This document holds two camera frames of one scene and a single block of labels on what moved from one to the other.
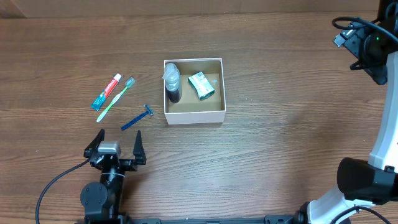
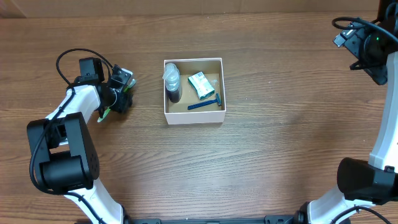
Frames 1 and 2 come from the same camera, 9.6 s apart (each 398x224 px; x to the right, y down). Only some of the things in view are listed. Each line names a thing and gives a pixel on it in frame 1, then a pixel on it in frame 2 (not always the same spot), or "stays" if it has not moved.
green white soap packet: [201, 86] stays
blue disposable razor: [148, 111] → [199, 105]
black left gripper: [138, 152] → [125, 98]
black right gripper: [379, 69] stays
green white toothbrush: [129, 83] stays
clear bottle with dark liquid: [172, 78] stays
